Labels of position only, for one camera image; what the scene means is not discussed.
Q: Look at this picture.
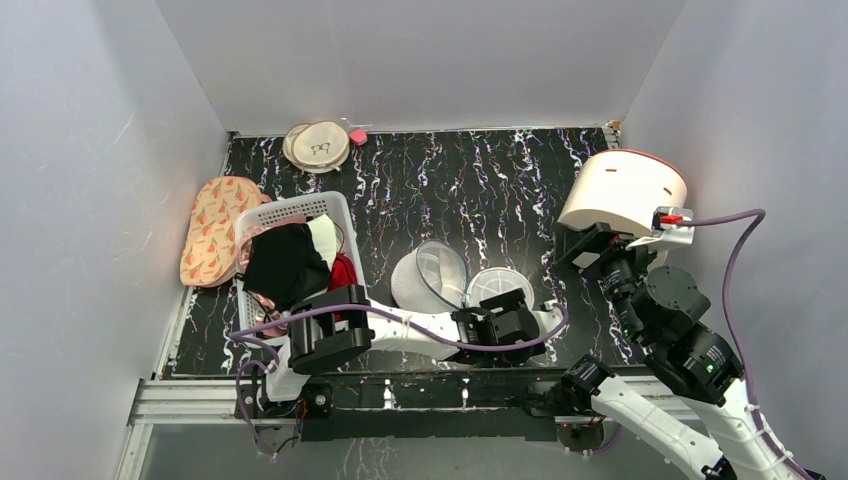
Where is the white cylindrical mesh laundry bag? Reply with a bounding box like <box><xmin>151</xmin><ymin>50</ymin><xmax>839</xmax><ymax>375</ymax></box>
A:
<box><xmin>390</xmin><ymin>240</ymin><xmax>535</xmax><ymax>314</ymax></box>

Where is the white bra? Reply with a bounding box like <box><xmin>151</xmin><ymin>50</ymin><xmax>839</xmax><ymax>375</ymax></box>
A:
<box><xmin>306</xmin><ymin>214</ymin><xmax>338</xmax><ymax>268</ymax></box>

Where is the black bra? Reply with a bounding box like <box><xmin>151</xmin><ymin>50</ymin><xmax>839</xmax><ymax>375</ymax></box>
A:
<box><xmin>241</xmin><ymin>223</ymin><xmax>331</xmax><ymax>312</ymax></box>

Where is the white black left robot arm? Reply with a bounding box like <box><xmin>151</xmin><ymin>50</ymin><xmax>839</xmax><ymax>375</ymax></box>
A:
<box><xmin>259</xmin><ymin>286</ymin><xmax>568</xmax><ymax>416</ymax></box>

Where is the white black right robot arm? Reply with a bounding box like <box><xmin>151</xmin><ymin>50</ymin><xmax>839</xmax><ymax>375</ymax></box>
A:
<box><xmin>544</xmin><ymin>222</ymin><xmax>822</xmax><ymax>479</ymax></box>

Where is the red bra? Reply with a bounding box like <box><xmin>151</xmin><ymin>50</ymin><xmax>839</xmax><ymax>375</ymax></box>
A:
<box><xmin>327</xmin><ymin>252</ymin><xmax>358</xmax><ymax>291</ymax></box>

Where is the beige round mesh laundry bag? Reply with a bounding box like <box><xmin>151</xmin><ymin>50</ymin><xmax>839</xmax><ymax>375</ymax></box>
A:
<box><xmin>283</xmin><ymin>121</ymin><xmax>350</xmax><ymax>174</ymax></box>

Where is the pink bra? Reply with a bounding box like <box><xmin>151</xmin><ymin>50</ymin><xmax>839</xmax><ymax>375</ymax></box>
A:
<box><xmin>241</xmin><ymin>223</ymin><xmax>312</xmax><ymax>321</ymax></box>

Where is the white plastic laundry basket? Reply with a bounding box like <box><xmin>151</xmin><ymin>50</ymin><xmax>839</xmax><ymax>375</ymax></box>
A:
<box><xmin>235</xmin><ymin>191</ymin><xmax>365</xmax><ymax>329</ymax></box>

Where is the peach floral mesh laundry bag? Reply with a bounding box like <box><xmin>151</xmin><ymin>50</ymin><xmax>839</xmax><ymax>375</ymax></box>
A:
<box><xmin>179</xmin><ymin>176</ymin><xmax>270</xmax><ymax>288</ymax></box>

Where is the cream cylindrical drum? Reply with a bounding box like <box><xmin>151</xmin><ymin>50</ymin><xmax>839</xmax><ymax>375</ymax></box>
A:
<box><xmin>557</xmin><ymin>149</ymin><xmax>688</xmax><ymax>237</ymax></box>

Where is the pink small block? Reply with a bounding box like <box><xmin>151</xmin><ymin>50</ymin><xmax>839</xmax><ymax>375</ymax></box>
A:
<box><xmin>349</xmin><ymin>129</ymin><xmax>368</xmax><ymax>146</ymax></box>

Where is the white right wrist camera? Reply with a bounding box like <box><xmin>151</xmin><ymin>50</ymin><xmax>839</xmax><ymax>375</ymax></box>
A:
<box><xmin>625</xmin><ymin>206</ymin><xmax>695</xmax><ymax>252</ymax></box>

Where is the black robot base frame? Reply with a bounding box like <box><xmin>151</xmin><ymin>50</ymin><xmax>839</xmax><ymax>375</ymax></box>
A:
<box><xmin>127</xmin><ymin>370</ymin><xmax>723</xmax><ymax>465</ymax></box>

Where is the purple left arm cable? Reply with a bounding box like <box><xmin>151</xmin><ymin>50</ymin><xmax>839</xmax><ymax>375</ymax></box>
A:
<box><xmin>228</xmin><ymin>303</ymin><xmax>571</xmax><ymax>458</ymax></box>

